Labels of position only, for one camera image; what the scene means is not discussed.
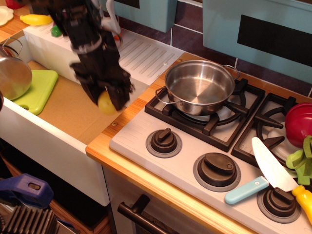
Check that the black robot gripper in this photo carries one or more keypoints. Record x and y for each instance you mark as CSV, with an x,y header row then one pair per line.
x,y
98,69

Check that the yellow toy potato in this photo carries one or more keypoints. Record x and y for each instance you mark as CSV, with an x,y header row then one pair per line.
x,y
105,104

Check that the steel pot at left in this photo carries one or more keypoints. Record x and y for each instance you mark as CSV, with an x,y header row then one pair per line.
x,y
15,73

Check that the green plastic cutting board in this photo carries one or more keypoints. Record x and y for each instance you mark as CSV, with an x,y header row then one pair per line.
x,y
34,100

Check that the grey toy faucet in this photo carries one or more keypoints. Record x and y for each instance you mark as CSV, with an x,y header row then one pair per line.
x,y
108,18

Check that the black left stove knob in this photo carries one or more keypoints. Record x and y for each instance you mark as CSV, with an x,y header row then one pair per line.
x,y
164,143

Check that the black stove knob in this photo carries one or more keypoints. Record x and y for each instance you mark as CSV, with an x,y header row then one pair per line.
x,y
217,172
278,205
164,143

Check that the white toy sink basin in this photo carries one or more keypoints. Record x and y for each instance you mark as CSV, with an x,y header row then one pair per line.
x,y
57,137

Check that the purple toy eggplant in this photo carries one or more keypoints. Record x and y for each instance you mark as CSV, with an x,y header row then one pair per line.
x,y
55,31

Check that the yellow toy squash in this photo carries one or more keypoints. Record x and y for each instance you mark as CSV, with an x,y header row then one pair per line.
x,y
35,19

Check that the black left burner grate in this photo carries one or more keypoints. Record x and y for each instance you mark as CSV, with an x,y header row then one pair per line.
x,y
220,129

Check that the black burner grate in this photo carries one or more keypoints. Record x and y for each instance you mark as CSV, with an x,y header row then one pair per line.
x,y
220,129
268,124

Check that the grey stove top panel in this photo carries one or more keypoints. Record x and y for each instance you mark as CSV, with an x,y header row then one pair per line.
x,y
130,141

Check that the blue clamp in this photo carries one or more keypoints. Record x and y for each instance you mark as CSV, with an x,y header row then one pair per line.
x,y
26,189

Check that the cream flower shaped plate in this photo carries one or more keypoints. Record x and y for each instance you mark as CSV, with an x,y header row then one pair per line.
x,y
6,14

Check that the red object top left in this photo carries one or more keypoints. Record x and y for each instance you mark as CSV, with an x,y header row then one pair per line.
x,y
12,4

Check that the black middle stove knob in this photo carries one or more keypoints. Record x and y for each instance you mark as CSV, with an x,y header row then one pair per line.
x,y
217,172

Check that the black ribbed heat sink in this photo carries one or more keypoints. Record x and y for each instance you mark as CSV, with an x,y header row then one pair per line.
x,y
24,220

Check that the black right burner grate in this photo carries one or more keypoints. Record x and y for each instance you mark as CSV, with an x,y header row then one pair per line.
x,y
268,124

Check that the red plastic bowl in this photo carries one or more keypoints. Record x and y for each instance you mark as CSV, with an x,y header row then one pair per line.
x,y
298,123

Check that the green felt toy vegetable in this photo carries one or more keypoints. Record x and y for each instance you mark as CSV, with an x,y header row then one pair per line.
x,y
301,162

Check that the black right stove knob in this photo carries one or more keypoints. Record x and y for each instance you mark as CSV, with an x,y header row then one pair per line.
x,y
278,205

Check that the steel pan with handles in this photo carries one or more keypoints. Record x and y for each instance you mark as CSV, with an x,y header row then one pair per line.
x,y
198,87

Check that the teal left wall cabinet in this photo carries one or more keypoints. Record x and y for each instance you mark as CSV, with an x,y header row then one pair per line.
x,y
156,14

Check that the teal wall cabinet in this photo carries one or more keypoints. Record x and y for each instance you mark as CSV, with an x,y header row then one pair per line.
x,y
156,14
275,34

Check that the black oven door handle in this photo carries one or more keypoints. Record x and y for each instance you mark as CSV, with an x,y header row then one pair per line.
x,y
134,214

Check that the teal right wall cabinet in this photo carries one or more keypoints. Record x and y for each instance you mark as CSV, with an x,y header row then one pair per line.
x,y
275,34

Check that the white toy knife blue handle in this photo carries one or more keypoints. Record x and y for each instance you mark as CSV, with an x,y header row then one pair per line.
x,y
273,173

